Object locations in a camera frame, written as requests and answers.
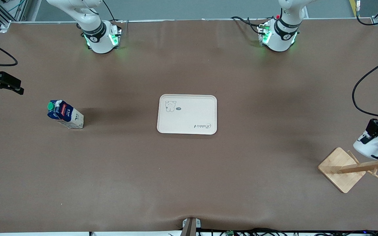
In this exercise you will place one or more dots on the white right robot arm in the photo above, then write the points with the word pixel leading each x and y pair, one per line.
pixel 100 46

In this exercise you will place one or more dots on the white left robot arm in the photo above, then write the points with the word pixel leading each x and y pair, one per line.
pixel 276 44

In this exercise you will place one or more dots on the cream rabbit print tray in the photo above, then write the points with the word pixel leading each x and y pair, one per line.
pixel 189 119

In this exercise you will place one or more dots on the brown table cover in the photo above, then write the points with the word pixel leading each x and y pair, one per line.
pixel 110 170

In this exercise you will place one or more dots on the wooden mug rack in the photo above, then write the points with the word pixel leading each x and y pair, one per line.
pixel 340 170

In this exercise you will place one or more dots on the blue white milk carton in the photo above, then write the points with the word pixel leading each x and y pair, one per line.
pixel 66 114

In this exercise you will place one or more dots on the metal table edge bracket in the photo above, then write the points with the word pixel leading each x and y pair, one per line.
pixel 189 227

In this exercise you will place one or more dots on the small green circuit board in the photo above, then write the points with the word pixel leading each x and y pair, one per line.
pixel 230 233

